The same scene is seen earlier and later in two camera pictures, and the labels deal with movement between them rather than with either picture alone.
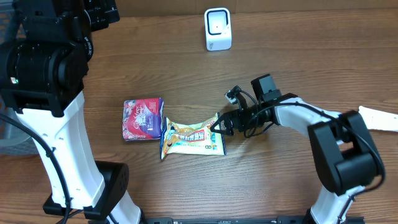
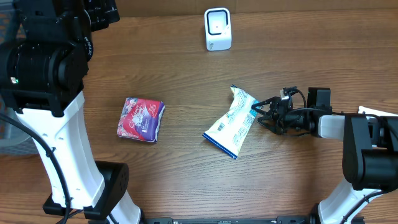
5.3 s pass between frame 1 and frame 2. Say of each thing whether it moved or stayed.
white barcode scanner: stayed
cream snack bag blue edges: moved
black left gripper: stayed
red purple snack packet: stayed
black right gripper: moved
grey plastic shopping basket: stayed
